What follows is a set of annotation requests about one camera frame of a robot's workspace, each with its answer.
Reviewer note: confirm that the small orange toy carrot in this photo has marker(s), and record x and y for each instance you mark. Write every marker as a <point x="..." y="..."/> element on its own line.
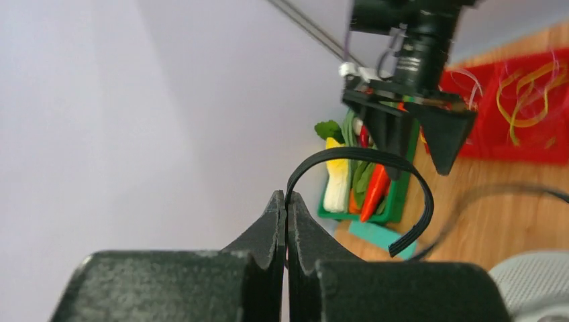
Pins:
<point x="353" y="207"/>

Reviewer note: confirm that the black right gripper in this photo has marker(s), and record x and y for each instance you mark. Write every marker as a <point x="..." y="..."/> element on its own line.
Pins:
<point x="444" y="117"/>

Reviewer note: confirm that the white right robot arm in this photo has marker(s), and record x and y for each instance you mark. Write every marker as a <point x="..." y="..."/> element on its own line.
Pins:
<point x="426" y="30"/>

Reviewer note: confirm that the teal rectangular box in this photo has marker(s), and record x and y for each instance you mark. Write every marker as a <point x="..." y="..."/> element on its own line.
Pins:
<point x="371" y="242"/>

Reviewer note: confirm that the green toy leafy sprig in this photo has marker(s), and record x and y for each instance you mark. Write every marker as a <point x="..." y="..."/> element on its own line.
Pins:
<point x="329" y="129"/>

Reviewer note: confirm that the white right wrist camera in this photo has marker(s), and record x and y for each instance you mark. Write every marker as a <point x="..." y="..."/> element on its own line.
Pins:
<point x="366" y="74"/>

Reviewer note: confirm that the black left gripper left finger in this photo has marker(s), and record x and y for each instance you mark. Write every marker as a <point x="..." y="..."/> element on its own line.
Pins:
<point x="240" y="282"/>

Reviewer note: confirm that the red toy chili pepper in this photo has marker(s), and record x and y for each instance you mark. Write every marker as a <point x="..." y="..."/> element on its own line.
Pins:
<point x="364" y="137"/>

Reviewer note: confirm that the toy napa cabbage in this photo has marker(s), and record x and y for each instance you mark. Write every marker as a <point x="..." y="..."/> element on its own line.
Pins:
<point x="336" y="193"/>

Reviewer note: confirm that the red plastic cable bin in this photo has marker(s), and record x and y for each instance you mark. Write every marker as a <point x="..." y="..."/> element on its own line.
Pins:
<point x="522" y="107"/>

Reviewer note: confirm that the green toy long beans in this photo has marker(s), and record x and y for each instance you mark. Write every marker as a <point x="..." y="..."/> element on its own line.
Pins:
<point x="351" y="128"/>

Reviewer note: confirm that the green plastic vegetable tray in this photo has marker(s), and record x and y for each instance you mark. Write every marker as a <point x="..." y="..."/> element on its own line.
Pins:
<point x="390" y="209"/>

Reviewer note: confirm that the white perforated cable spool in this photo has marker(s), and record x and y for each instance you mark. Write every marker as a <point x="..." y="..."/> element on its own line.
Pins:
<point x="534" y="285"/>

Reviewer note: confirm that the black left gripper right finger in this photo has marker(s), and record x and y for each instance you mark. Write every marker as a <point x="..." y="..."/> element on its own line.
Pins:
<point x="328" y="283"/>

